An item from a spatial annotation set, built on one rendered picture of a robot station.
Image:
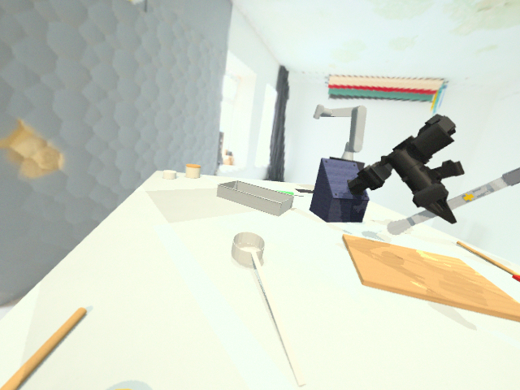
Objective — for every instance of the orange wooden board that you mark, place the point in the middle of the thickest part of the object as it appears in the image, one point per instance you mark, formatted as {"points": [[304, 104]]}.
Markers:
{"points": [[428, 276]]}

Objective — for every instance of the cream jar with orange lid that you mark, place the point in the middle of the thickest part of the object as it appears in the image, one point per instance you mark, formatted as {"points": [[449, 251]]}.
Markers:
{"points": [[192, 171]]}

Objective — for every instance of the tan wooden rod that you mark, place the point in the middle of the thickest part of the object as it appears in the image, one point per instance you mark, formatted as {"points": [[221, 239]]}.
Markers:
{"points": [[32, 363]]}

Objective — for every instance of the white long-handled ladle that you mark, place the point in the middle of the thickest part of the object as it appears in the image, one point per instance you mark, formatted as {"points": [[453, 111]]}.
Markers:
{"points": [[247, 248]]}

